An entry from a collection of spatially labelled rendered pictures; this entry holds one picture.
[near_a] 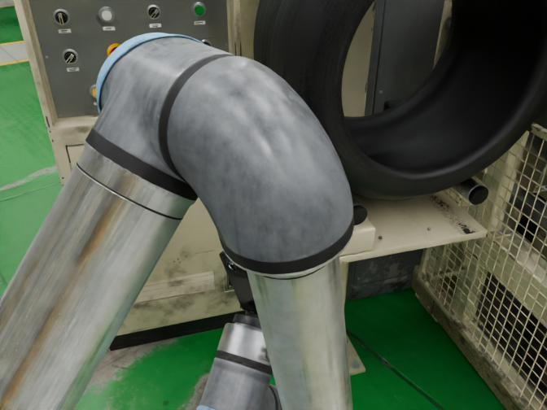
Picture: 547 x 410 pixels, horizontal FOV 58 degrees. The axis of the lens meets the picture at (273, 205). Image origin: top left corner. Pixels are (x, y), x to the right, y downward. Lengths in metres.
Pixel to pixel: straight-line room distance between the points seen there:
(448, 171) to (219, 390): 0.60
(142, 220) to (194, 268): 1.32
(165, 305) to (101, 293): 1.39
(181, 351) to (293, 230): 1.61
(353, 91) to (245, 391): 0.82
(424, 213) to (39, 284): 0.93
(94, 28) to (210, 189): 1.11
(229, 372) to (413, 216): 0.63
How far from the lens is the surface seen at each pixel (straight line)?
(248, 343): 0.75
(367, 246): 1.05
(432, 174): 1.01
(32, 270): 0.48
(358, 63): 1.28
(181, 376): 1.88
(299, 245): 0.37
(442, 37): 1.52
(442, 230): 1.17
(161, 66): 0.43
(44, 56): 1.48
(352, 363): 1.88
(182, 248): 1.70
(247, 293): 0.75
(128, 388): 1.88
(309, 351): 0.49
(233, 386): 0.74
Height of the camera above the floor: 1.44
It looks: 32 degrees down
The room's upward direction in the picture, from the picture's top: straight up
